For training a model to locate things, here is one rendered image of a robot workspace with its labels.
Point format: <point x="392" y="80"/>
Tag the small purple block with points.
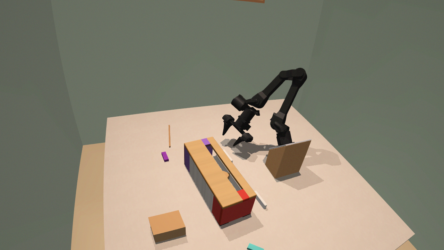
<point x="165" y="157"/>

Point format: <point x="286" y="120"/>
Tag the teal rectangular block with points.
<point x="254" y="247"/>

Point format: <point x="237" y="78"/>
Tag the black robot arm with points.
<point x="298" y="77"/>

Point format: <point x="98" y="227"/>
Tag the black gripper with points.
<point x="240" y="125"/>

